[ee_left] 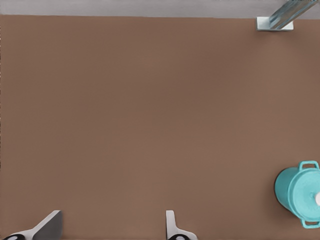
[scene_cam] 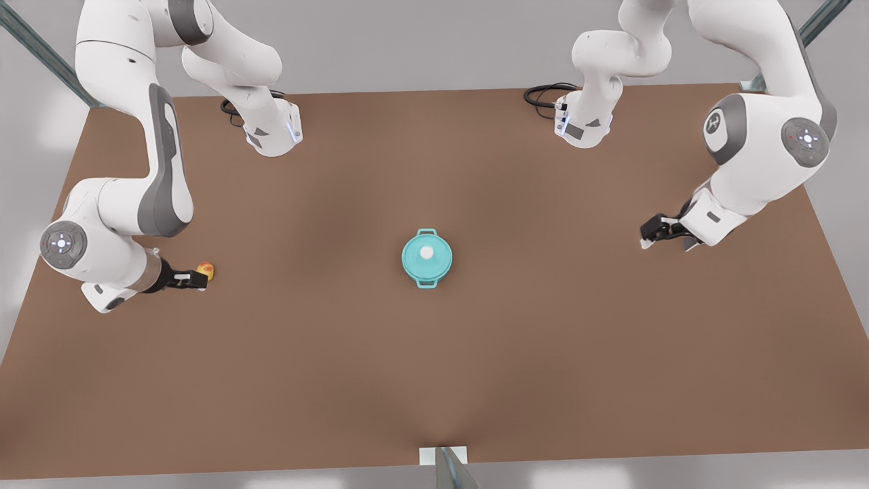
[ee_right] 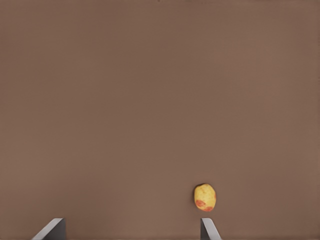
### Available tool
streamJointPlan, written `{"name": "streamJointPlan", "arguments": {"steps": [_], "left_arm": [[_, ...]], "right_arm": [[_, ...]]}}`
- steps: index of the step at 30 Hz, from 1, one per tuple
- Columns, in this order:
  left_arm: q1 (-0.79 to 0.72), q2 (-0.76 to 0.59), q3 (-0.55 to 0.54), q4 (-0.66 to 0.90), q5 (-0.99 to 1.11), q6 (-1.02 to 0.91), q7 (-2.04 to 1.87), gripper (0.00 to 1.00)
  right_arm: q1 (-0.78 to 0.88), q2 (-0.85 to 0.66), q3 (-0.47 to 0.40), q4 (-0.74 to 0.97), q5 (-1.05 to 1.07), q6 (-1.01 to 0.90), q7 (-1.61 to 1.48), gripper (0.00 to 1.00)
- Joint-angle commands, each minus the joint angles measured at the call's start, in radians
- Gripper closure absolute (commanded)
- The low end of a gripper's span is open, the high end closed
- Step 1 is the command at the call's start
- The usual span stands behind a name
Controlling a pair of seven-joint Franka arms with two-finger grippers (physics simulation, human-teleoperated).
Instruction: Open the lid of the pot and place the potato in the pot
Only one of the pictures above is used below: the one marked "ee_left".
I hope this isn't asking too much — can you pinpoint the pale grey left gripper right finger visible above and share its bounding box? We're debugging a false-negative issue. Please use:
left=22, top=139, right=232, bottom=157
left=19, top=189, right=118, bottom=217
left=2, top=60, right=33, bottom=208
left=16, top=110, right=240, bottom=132
left=165, top=209, right=198, bottom=240

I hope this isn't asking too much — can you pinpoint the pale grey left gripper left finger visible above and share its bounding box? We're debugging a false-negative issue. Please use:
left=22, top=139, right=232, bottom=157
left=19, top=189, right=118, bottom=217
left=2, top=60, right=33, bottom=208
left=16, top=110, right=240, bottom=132
left=1, top=209, right=63, bottom=240

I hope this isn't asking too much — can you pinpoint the teal pot lid white knob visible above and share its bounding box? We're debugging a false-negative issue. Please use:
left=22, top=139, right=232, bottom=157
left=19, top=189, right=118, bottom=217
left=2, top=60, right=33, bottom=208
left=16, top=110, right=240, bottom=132
left=287, top=168, right=320, bottom=225

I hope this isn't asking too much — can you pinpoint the teal pot with handles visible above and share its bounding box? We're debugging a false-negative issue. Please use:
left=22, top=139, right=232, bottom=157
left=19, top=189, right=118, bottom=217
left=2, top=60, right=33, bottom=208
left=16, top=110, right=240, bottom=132
left=274, top=160, right=320, bottom=229

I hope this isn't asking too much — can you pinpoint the silver frame post with foot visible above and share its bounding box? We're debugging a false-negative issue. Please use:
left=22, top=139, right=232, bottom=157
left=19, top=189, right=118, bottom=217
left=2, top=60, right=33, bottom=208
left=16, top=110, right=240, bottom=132
left=255, top=0, right=319, bottom=32

